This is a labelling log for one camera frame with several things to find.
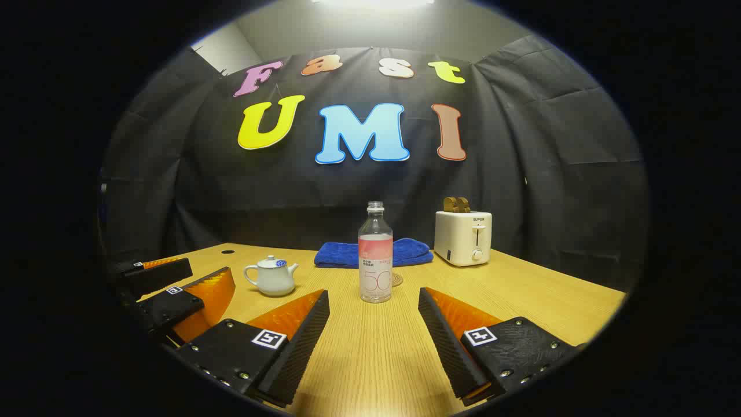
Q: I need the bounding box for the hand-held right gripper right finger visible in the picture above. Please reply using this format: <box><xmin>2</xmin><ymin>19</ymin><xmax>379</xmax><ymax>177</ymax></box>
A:
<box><xmin>418</xmin><ymin>287</ymin><xmax>588</xmax><ymax>407</ymax></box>

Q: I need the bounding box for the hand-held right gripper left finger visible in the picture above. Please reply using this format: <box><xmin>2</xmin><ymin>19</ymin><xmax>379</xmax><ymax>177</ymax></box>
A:
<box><xmin>174</xmin><ymin>290</ymin><xmax>331</xmax><ymax>409</ymax></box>

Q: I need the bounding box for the white ceramic teacup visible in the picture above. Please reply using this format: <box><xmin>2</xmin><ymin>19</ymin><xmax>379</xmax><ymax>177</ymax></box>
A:
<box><xmin>243</xmin><ymin>264</ymin><xmax>299</xmax><ymax>298</ymax></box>

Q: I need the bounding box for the clear water bottle pink label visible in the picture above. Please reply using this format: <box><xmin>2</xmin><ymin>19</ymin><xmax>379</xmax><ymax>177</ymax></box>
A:
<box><xmin>358</xmin><ymin>201</ymin><xmax>394</xmax><ymax>303</ymax></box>

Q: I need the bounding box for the blue folded towel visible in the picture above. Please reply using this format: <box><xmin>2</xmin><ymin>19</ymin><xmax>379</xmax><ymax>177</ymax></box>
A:
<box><xmin>314</xmin><ymin>237</ymin><xmax>434</xmax><ymax>269</ymax></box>

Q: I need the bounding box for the white toaster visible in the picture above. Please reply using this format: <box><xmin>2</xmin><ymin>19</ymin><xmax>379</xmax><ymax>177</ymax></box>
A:
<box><xmin>434</xmin><ymin>210</ymin><xmax>493</xmax><ymax>268</ymax></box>

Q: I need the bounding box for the black backdrop cloth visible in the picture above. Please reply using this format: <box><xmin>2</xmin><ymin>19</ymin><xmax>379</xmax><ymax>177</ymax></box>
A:
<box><xmin>100</xmin><ymin>35</ymin><xmax>649</xmax><ymax>293</ymax></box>

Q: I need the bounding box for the ceiling light strip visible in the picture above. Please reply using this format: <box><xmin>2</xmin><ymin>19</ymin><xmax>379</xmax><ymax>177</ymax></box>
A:
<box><xmin>313</xmin><ymin>0</ymin><xmax>435</xmax><ymax>8</ymax></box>

